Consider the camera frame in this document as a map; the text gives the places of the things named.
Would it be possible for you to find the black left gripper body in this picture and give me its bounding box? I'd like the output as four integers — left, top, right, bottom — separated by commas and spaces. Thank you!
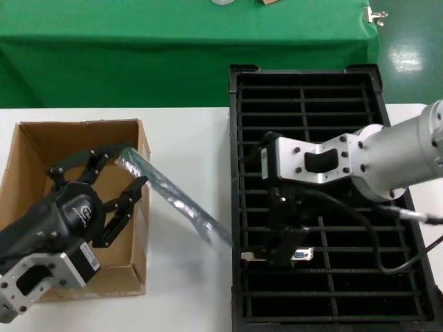
0, 181, 107, 275

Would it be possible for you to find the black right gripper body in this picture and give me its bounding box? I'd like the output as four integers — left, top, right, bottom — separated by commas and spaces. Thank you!
268, 179, 321, 232

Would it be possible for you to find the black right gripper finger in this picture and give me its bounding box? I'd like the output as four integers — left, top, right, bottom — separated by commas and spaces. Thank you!
266, 221, 289, 267
282, 228, 309, 268

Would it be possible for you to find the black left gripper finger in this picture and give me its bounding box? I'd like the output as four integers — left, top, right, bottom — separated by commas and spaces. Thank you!
46, 140, 133, 190
91, 175, 150, 249

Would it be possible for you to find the graphics card with metal bracket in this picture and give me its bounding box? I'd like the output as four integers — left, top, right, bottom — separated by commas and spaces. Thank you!
240, 246, 316, 268

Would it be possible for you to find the translucent antistatic bag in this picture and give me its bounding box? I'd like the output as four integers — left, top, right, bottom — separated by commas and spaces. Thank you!
116, 147, 235, 249

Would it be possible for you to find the open brown cardboard box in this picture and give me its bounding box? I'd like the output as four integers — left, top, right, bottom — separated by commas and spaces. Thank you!
0, 118, 153, 304

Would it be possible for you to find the black slotted container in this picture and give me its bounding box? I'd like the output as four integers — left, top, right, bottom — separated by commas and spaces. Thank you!
228, 64, 439, 332

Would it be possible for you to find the green tablecloth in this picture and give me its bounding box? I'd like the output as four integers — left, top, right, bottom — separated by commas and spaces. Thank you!
0, 0, 380, 110

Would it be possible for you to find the metal binder clip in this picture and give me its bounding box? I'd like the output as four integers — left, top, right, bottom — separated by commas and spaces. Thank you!
363, 6, 388, 27

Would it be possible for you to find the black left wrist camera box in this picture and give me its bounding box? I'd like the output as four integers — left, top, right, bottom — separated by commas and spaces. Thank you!
74, 241, 102, 288

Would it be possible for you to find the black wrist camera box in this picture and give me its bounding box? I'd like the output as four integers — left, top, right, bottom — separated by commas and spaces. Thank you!
259, 131, 280, 181
74, 241, 102, 288

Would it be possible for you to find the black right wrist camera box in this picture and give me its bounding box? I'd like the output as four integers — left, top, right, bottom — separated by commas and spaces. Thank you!
259, 131, 280, 181

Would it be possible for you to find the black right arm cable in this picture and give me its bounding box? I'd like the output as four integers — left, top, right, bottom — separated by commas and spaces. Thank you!
300, 190, 443, 276

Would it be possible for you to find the silver braided cable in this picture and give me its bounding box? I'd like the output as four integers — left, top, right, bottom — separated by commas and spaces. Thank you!
377, 203, 443, 224

